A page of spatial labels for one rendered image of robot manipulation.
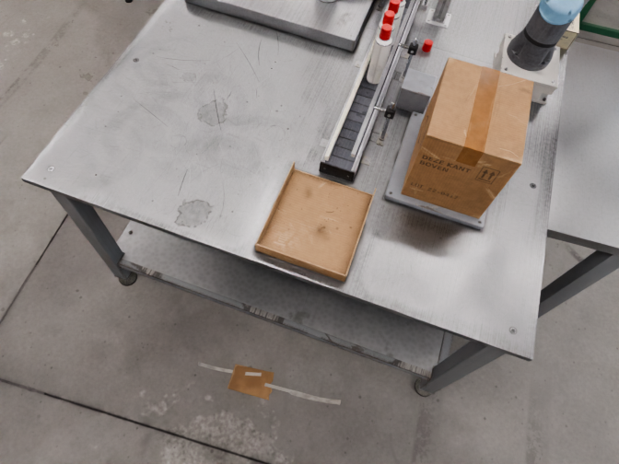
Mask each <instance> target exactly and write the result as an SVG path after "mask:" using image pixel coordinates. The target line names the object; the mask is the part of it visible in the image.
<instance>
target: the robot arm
mask: <svg viewBox="0 0 619 464"><path fill-rule="evenodd" d="M588 2H589V0H541V2H540V4H539V5H538V6H537V8H536V10H535V11H534V13H533V15H532V16H531V18H530V20H529V22H528V23H527V25H526V27H525V28H524V30H522V31H521V32H520V33H519V34H518V35H516V36H515V37H514V38H513V39H512V40H511V41H510V43H509V45H508V47H507V54H508V58H509V59H510V61H511V62H512V63H514V64H515V65H516V66H518V67H519V68H521V69H524V70H527V71H541V70H543V69H544V68H546V67H547V65H548V64H549V63H550V62H551V60H552V58H553V55H554V51H555V46H556V44H557V43H558V42H559V40H560V39H561V37H562V36H563V35H564V33H565V32H566V30H567V29H568V27H569V26H570V24H571V23H572V22H573V20H574V19H575V18H576V17H577V16H578V14H579V12H580V11H581V10H582V8H583V7H584V6H585V5H586V4H587V3H588Z"/></svg>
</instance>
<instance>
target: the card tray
mask: <svg viewBox="0 0 619 464"><path fill-rule="evenodd" d="M375 192H376V188H375V191H374V193H373V194H370V193H367V192H364V191H360V190H357V189H354V188H351V187H348V186H345V185H343V184H340V183H337V182H334V181H331V180H327V179H324V178H321V177H318V176H315V175H312V174H309V173H307V172H304V171H301V170H298V169H295V161H294V162H293V164H292V166H291V168H290V170H289V171H288V174H287V176H286V179H285V181H284V183H283V186H282V188H281V190H280V192H279V193H278V195H277V197H276V200H275V202H274V205H273V207H272V209H271V211H270V214H269V215H268V217H267V219H266V221H265V223H264V226H263V229H262V231H261V233H260V235H259V237H258V239H257V241H256V243H255V250H256V251H259V252H261V253H263V254H266V255H269V256H272V257H275V258H277V259H279V260H282V261H287V262H290V263H292V264H295V265H297V266H300V267H303V268H306V269H308V270H311V271H314V272H316V273H321V274H323V275H326V276H329V277H332V278H334V279H337V280H339V281H342V282H344V281H345V278H346V276H347V274H348V271H349V268H350V265H351V262H352V259H353V257H354V254H355V251H356V246H357V243H358V241H359V238H360V236H361V233H362V230H363V227H364V224H365V222H366V219H367V216H368V211H369V208H370V206H371V203H372V200H373V197H374V195H375Z"/></svg>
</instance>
